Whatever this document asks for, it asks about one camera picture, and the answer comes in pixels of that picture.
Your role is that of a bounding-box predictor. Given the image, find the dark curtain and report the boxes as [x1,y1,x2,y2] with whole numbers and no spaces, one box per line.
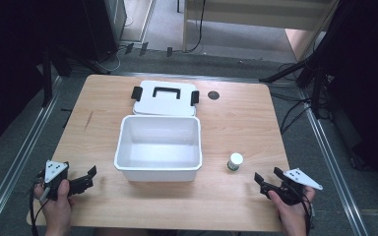
[0,0,95,156]
[314,0,378,200]

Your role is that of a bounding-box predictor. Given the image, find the white floor cable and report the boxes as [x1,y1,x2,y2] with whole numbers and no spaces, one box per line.
[95,43,131,74]

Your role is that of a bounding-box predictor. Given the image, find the small white bottle green label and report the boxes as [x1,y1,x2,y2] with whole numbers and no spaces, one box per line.
[226,151,245,172]

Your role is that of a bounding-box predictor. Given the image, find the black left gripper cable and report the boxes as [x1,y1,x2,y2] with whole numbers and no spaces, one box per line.
[29,178,47,236]

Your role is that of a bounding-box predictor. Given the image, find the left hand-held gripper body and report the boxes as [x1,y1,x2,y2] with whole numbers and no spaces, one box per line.
[33,159,71,202]

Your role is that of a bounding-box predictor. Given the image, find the metal floor rail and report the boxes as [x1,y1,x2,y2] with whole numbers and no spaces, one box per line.
[295,88,371,236]
[0,76,64,236]

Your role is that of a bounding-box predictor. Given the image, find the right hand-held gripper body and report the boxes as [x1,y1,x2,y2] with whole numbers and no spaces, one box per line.
[268,167,324,207]

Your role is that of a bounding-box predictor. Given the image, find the white lid with black handle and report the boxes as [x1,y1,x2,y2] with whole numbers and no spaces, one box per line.
[130,80,201,118]

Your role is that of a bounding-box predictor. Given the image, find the black metal stand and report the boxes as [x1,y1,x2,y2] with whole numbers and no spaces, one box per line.
[259,48,331,120]
[40,47,73,109]

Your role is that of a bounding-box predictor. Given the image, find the black floor cables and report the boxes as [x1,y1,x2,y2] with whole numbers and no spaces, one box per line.
[269,62,313,136]

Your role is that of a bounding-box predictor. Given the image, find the light wooden furniture frame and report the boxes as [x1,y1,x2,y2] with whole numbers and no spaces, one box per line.
[181,0,341,62]

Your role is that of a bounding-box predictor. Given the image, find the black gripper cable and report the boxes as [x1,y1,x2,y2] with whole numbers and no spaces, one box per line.
[299,191,314,236]
[29,178,47,236]

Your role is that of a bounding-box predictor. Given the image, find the person's right hand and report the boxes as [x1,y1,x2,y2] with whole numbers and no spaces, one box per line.
[267,186,317,228]

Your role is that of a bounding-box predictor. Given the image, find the dark cabinet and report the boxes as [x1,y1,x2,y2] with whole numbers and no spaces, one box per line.
[80,0,128,64]

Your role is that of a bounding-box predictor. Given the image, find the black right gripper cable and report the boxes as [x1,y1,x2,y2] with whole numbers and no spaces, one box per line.
[299,191,314,236]

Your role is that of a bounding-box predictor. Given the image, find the person's left hand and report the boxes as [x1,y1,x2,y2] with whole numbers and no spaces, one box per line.
[33,179,76,228]

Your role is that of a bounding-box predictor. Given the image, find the black hanging cable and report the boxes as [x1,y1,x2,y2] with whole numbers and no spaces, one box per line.
[188,0,208,53]

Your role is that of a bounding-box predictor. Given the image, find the white plastic storage box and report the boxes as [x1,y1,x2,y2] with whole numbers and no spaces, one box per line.
[113,114,204,183]

